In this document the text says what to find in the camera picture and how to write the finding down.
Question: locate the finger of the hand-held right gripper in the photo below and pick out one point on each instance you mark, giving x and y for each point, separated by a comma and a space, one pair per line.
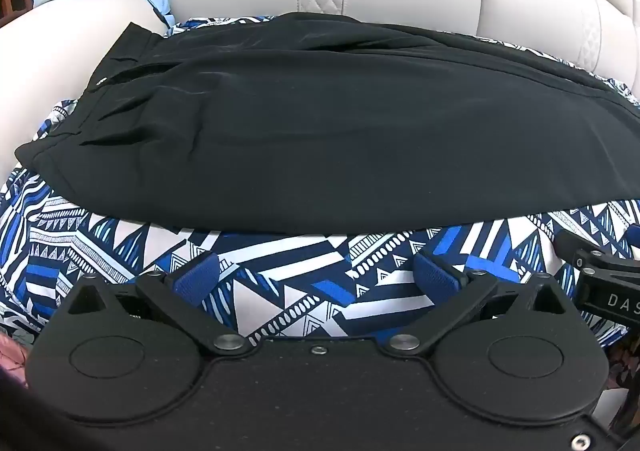
582, 246

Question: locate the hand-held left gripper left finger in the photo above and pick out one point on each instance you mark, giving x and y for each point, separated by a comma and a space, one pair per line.
196, 277

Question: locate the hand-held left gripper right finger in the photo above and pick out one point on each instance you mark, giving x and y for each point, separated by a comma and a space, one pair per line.
436, 275

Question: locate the black pants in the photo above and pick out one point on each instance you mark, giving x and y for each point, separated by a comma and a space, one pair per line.
325, 131

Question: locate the blue white patterned blanket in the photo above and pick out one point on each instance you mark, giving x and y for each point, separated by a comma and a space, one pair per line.
280, 281

